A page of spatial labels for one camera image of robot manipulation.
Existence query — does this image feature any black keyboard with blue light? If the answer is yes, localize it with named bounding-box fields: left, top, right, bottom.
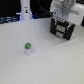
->
left=0, top=14, right=21, bottom=24

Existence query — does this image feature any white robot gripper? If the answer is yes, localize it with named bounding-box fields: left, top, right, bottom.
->
left=50, top=0, right=80, bottom=23

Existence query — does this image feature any black kcup holder drawer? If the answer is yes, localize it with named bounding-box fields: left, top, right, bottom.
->
left=50, top=19, right=75, bottom=40

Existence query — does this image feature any green-lidded white kcup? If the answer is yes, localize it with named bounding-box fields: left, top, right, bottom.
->
left=25, top=43, right=32, bottom=56

